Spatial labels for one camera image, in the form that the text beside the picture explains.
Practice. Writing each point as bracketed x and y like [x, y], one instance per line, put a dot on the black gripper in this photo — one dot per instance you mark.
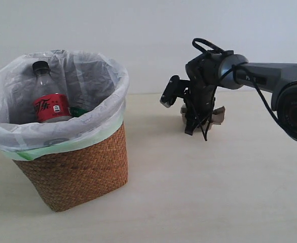
[203, 72]

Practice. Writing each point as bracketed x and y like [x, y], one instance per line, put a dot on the brown cardboard tray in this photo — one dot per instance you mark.
[218, 115]

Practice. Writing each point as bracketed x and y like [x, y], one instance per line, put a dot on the green label water bottle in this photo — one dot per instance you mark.
[78, 110]

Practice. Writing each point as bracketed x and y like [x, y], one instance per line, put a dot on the red label cola bottle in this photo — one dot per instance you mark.
[49, 99]

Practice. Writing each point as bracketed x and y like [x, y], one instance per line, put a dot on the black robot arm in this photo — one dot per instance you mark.
[232, 72]

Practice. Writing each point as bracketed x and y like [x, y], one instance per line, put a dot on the translucent white bin liner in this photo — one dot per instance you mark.
[94, 84]

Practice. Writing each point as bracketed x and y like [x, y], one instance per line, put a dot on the woven wicker waste basket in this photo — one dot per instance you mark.
[66, 180]

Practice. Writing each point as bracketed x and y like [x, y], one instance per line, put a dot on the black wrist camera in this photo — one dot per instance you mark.
[170, 93]

